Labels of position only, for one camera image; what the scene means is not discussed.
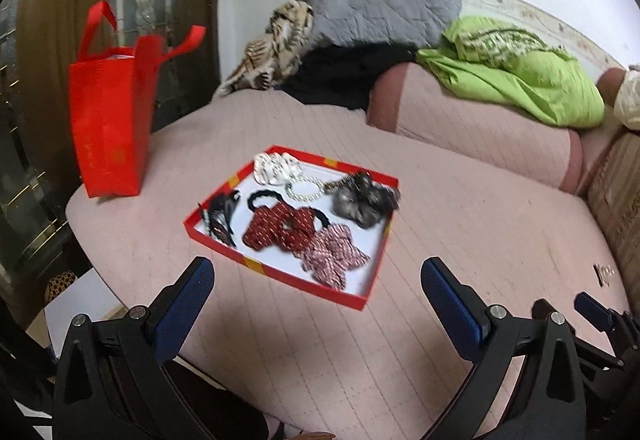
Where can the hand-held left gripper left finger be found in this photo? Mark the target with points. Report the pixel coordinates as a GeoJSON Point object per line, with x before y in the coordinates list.
{"type": "Point", "coordinates": [185, 305]}

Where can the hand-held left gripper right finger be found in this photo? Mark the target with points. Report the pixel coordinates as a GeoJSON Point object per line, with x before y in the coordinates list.
{"type": "Point", "coordinates": [450, 305]}

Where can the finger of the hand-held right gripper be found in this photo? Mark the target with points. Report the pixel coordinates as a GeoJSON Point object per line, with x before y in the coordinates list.
{"type": "Point", "coordinates": [592, 307]}

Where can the small gold hair pin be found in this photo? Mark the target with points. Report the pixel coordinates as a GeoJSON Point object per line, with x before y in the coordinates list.
{"type": "Point", "coordinates": [602, 272]}

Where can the beaded hair barrette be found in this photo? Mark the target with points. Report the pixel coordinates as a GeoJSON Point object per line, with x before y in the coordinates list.
{"type": "Point", "coordinates": [217, 230]}

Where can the red cardboard box lid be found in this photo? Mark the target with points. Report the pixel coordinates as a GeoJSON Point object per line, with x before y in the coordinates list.
{"type": "Point", "coordinates": [295, 260]}

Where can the red white striped scrunchie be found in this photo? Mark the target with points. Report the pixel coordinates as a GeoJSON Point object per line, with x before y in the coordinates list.
{"type": "Point", "coordinates": [335, 255]}

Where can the grey brown scrunchie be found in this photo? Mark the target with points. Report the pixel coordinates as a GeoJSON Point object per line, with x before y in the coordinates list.
{"type": "Point", "coordinates": [362, 202]}

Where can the white dotted scrunchie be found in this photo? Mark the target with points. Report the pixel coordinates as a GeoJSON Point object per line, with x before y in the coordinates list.
{"type": "Point", "coordinates": [274, 169]}

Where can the white board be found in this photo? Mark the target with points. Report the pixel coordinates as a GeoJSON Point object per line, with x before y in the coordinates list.
{"type": "Point", "coordinates": [75, 305]}

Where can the brown patterned cushion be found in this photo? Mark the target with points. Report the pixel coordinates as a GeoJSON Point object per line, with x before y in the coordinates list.
{"type": "Point", "coordinates": [617, 200]}

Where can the pink bolster cushion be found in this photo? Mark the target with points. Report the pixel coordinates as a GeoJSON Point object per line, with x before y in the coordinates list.
{"type": "Point", "coordinates": [475, 120]}

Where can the red paper shopping bag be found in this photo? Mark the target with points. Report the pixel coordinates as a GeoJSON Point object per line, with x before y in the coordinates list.
{"type": "Point", "coordinates": [110, 120]}

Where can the cream patterned cloth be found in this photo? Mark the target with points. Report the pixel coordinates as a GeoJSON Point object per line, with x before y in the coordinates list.
{"type": "Point", "coordinates": [629, 100]}

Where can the lime green cloth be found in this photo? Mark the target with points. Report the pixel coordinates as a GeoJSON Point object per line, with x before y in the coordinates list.
{"type": "Point", "coordinates": [520, 70]}

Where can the black cloth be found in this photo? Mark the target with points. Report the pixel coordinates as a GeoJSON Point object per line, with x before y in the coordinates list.
{"type": "Point", "coordinates": [345, 70]}

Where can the brown leaf patterned cloth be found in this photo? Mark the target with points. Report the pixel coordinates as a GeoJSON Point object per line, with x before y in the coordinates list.
{"type": "Point", "coordinates": [272, 50]}

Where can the dark wooden glass door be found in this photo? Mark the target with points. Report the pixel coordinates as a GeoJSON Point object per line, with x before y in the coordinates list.
{"type": "Point", "coordinates": [50, 45]}

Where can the grey quilted pillow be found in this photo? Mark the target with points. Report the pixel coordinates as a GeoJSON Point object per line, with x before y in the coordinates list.
{"type": "Point", "coordinates": [380, 0]}

